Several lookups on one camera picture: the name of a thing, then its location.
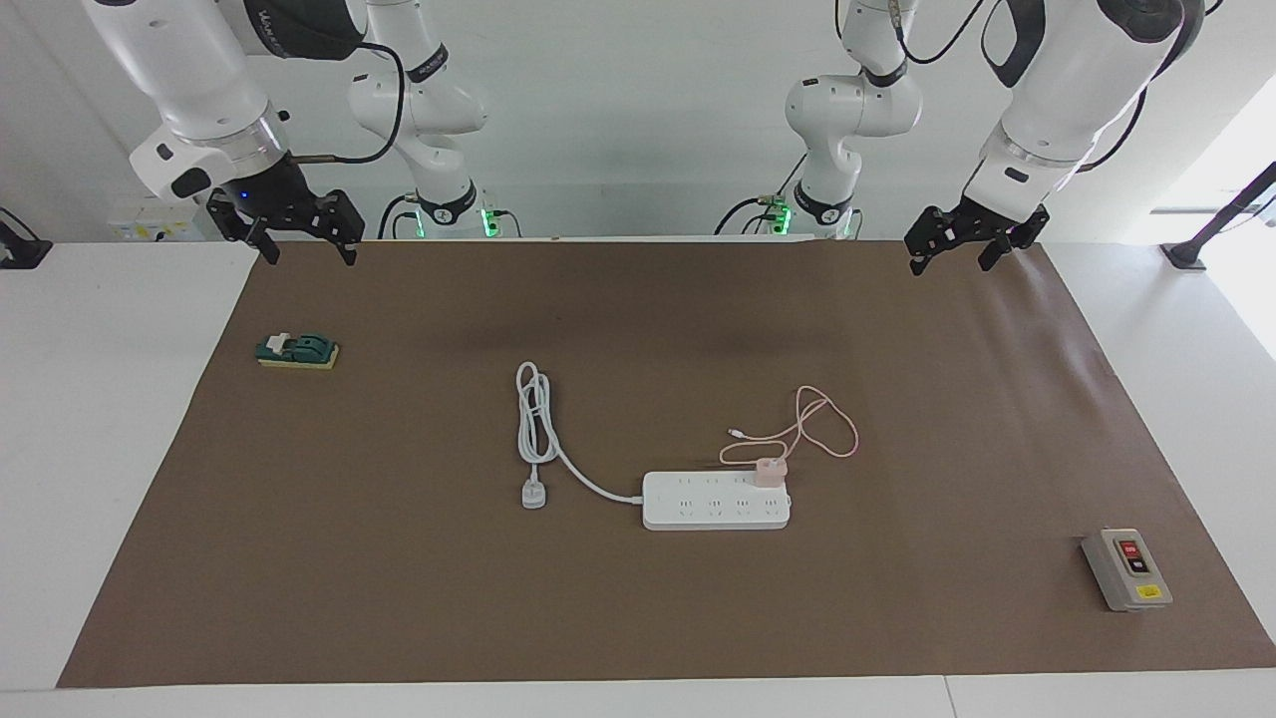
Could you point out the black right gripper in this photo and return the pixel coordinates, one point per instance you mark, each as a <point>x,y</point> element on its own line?
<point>271,199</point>

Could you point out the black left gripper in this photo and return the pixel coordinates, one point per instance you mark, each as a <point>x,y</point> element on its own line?
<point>982,221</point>

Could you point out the pink charger adapter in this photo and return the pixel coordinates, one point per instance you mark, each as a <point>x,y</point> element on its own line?
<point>770,473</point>

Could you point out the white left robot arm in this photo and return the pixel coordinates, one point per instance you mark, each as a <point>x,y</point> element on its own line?
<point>1067,90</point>

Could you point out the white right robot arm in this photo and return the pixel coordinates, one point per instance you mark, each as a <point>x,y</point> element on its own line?
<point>179,60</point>

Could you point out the white power strip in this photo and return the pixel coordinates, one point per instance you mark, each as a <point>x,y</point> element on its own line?
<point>716,504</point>

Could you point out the black stand with slanted bar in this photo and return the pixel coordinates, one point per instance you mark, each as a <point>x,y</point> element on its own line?
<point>1183,256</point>

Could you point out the black low desk clamp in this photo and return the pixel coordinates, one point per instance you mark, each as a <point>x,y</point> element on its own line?
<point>25,254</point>

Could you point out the brown table mat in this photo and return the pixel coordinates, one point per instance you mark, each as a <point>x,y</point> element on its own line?
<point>698,598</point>

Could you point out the green knife switch yellow base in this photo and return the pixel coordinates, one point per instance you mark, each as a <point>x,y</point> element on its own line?
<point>299,349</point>

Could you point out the white wall box yellow sticker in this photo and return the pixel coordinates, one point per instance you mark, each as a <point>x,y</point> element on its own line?
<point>140,227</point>

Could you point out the grey on-off switch box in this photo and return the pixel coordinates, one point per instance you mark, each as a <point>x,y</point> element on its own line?
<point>1126,570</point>

